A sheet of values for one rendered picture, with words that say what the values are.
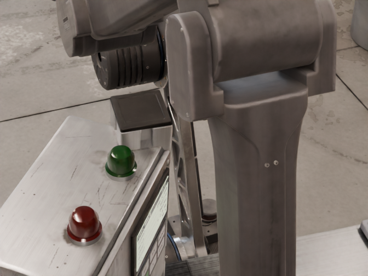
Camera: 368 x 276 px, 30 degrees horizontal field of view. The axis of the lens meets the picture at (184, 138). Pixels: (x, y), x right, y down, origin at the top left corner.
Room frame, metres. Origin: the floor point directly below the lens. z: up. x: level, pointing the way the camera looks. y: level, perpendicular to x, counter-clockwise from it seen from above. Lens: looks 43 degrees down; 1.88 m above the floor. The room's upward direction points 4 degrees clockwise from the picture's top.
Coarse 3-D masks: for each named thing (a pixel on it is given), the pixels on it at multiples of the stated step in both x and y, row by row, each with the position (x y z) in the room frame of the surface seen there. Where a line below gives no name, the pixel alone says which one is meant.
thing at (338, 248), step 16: (304, 240) 0.87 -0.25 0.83; (320, 240) 0.87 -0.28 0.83; (336, 240) 0.87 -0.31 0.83; (352, 240) 0.87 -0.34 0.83; (208, 256) 0.81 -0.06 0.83; (304, 256) 0.83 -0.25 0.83; (320, 256) 0.83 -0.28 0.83; (336, 256) 0.83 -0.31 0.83; (352, 256) 0.84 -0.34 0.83; (176, 272) 0.77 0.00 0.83; (192, 272) 0.77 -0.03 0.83; (208, 272) 0.77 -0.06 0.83; (304, 272) 0.79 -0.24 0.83; (320, 272) 0.79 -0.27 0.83; (336, 272) 0.80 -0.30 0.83; (352, 272) 0.80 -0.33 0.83
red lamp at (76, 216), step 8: (80, 208) 0.33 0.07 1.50; (88, 208) 0.33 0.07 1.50; (72, 216) 0.32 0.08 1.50; (80, 216) 0.32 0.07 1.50; (88, 216) 0.32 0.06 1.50; (96, 216) 0.33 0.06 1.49; (72, 224) 0.32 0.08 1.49; (80, 224) 0.32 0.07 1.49; (88, 224) 0.32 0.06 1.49; (96, 224) 0.32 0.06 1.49; (72, 232) 0.32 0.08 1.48; (80, 232) 0.32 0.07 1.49; (88, 232) 0.32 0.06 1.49; (96, 232) 0.32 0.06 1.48; (72, 240) 0.32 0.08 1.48; (80, 240) 0.31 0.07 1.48; (88, 240) 0.31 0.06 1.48; (96, 240) 0.32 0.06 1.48
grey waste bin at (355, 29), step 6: (360, 0) 2.82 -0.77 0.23; (366, 0) 2.78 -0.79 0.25; (354, 6) 2.88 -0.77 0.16; (360, 6) 2.81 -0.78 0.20; (366, 6) 2.78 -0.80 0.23; (354, 12) 2.88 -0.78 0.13; (360, 12) 2.80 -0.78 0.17; (366, 12) 2.77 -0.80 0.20; (354, 18) 2.87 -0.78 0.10; (360, 18) 2.80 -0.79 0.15; (366, 18) 2.77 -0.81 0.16; (354, 24) 2.85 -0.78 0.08; (360, 24) 2.79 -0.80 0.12; (366, 24) 2.77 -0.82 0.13; (354, 30) 2.83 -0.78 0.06; (360, 30) 2.79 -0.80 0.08; (366, 30) 2.76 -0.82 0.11; (354, 36) 2.82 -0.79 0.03; (360, 36) 2.79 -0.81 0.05; (366, 36) 2.75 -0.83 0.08; (360, 42) 2.78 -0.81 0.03; (366, 42) 2.75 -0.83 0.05; (366, 48) 2.75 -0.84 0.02
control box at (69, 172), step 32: (64, 128) 0.44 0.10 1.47; (96, 128) 0.44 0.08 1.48; (64, 160) 0.40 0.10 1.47; (96, 160) 0.40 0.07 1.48; (160, 160) 0.41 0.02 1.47; (32, 192) 0.36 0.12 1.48; (64, 192) 0.36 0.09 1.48; (96, 192) 0.37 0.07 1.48; (128, 192) 0.37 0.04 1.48; (0, 224) 0.33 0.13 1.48; (32, 224) 0.33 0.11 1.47; (64, 224) 0.33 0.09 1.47; (128, 224) 0.34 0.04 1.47; (0, 256) 0.30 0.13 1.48; (32, 256) 0.30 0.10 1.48; (64, 256) 0.30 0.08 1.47; (96, 256) 0.30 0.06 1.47; (128, 256) 0.33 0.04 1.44; (160, 256) 0.41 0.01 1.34
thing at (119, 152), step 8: (112, 152) 0.39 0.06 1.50; (120, 152) 0.39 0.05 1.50; (128, 152) 0.39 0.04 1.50; (112, 160) 0.39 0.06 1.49; (120, 160) 0.38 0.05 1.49; (128, 160) 0.39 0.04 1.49; (112, 168) 0.38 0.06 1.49; (120, 168) 0.38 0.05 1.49; (128, 168) 0.38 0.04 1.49; (136, 168) 0.39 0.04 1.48; (112, 176) 0.38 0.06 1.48; (120, 176) 0.38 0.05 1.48; (128, 176) 0.38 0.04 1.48
